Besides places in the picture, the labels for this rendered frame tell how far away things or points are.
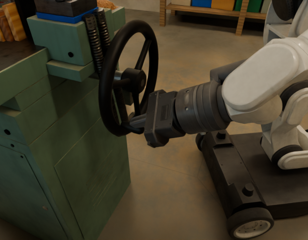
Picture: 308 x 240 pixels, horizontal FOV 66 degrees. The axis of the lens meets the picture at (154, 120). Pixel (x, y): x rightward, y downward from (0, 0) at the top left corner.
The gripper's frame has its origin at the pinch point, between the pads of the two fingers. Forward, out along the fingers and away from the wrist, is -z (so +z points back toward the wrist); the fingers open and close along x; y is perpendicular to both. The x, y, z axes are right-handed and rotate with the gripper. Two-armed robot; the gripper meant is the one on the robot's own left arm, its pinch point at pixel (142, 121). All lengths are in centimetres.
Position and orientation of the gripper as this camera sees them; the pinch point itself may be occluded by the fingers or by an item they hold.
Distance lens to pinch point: 52.0
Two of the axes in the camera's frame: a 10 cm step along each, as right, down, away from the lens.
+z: 8.0, -1.7, -5.8
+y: -5.9, -3.9, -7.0
